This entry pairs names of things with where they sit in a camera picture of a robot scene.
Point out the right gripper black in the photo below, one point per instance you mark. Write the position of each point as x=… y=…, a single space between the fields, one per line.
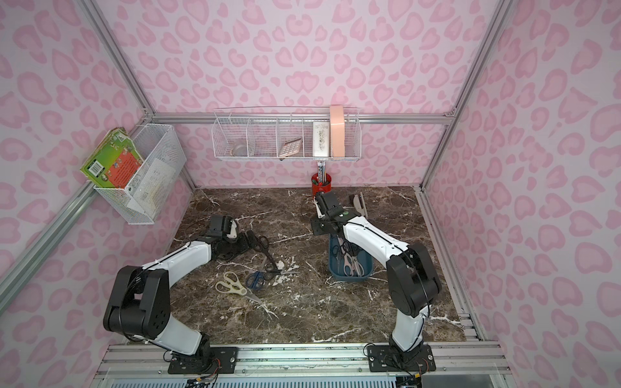
x=323 y=225

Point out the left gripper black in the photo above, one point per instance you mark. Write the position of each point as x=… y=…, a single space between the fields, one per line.
x=244 y=243

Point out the medium black scissors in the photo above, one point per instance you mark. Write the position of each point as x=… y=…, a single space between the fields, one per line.
x=339 y=259

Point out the large black scissors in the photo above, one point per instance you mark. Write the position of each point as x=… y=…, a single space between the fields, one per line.
x=261 y=244

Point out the pink handled scissors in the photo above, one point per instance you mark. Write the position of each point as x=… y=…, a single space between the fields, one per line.
x=351 y=265

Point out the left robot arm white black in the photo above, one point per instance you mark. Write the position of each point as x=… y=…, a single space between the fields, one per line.
x=139 y=306

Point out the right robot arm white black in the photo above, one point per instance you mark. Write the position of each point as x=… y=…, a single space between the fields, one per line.
x=412 y=278

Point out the teal storage box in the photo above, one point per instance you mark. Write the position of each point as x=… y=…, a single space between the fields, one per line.
x=363 y=257

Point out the white patterned box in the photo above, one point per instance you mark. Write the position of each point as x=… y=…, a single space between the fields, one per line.
x=321 y=139

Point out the pink box on shelf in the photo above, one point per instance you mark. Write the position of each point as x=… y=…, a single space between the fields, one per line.
x=337 y=131

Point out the grey stapler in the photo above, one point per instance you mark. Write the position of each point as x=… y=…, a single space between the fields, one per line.
x=358 y=202

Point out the red pen holder cup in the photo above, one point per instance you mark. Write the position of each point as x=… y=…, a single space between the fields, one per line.
x=320 y=186

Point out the small calculator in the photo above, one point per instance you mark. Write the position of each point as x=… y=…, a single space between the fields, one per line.
x=290 y=148

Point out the white paper in basket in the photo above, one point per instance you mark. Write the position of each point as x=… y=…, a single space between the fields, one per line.
x=148 y=196

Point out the tape roll on shelf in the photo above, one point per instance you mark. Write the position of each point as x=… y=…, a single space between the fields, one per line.
x=239 y=150

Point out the white mesh side basket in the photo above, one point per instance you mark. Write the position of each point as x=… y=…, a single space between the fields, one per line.
x=153 y=141

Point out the green red booklet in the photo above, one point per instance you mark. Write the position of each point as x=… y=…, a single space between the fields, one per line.
x=114 y=162

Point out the cream handled scissors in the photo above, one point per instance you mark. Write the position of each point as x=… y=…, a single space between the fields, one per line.
x=230 y=284

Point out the blue handled scissors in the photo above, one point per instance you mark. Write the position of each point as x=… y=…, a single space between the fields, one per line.
x=259 y=279

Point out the white wire shelf basket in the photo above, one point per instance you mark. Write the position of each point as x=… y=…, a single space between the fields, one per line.
x=285 y=134

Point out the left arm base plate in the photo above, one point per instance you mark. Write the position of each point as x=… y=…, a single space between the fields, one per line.
x=217 y=360

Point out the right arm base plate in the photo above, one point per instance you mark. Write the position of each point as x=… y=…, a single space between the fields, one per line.
x=389 y=358

